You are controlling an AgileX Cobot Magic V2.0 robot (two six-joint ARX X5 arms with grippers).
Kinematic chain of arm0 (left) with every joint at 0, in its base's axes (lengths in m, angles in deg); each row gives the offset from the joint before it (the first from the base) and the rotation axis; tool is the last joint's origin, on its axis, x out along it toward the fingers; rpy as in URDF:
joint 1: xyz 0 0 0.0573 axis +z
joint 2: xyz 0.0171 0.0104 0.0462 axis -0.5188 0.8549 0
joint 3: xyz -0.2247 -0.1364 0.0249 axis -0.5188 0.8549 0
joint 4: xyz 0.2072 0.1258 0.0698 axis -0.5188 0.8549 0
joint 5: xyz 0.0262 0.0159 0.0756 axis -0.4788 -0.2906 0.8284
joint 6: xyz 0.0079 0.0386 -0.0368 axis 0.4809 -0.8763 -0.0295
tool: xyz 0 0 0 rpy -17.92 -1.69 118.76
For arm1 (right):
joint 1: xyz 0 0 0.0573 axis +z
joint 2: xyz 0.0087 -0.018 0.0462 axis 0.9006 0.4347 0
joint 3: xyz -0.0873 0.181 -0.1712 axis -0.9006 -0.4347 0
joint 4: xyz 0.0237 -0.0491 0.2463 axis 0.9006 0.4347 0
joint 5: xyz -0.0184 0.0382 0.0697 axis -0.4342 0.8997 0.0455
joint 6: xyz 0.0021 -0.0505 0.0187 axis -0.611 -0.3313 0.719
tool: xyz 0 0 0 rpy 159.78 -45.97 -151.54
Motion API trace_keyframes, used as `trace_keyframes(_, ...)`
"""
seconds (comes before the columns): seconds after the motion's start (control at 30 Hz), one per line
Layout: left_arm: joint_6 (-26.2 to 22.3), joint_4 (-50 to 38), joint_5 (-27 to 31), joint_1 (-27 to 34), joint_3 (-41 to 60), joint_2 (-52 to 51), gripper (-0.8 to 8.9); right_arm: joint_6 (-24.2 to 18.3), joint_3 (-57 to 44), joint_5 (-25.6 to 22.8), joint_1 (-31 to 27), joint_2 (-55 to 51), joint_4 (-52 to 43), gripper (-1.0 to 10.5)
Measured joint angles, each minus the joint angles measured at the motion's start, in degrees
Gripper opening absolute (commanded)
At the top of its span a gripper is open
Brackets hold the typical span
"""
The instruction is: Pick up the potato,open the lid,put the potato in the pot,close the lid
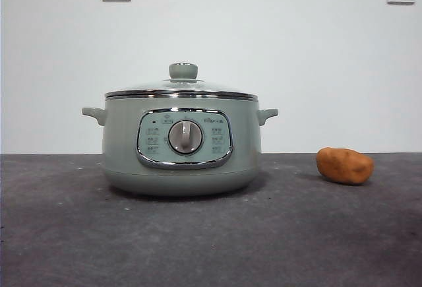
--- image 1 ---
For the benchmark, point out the glass lid with green knob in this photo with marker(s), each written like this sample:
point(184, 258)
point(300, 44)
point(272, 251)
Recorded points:
point(183, 71)

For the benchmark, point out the brown potato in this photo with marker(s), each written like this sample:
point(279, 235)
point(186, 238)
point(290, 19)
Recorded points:
point(344, 166)

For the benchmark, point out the sage green electric cooking pot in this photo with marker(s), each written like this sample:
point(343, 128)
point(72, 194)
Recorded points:
point(122, 142)

